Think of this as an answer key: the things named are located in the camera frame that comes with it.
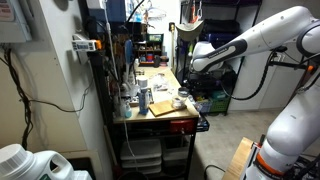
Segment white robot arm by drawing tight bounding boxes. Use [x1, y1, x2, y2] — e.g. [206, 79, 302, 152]
[190, 6, 320, 180]

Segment clear glass bowl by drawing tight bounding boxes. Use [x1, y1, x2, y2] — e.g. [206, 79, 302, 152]
[172, 96, 186, 109]

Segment metal bowl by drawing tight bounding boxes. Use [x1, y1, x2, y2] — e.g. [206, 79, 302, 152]
[178, 87, 190, 97]

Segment clear plastic bag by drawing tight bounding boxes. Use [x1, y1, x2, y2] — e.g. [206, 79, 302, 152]
[150, 73, 168, 91]

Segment white blue spray can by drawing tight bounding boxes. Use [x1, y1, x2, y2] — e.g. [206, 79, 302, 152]
[138, 76, 149, 115]

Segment wooden cutting board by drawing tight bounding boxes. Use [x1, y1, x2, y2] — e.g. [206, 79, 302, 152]
[149, 100, 175, 117]

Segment small blue bottle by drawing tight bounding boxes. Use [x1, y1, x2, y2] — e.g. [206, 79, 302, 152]
[124, 101, 132, 118]

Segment red toolbox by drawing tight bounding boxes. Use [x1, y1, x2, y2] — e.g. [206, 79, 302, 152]
[169, 120, 195, 133]

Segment green plastic crate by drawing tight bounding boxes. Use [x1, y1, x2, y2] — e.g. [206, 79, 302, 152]
[210, 91, 230, 112]

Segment white storage bins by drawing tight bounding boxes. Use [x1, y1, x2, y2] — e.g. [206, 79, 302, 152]
[120, 139, 162, 175]

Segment black shelving rack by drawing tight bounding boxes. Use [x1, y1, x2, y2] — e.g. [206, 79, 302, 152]
[179, 0, 262, 115]

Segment white detergent jug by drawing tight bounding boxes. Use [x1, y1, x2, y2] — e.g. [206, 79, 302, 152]
[0, 143, 93, 180]

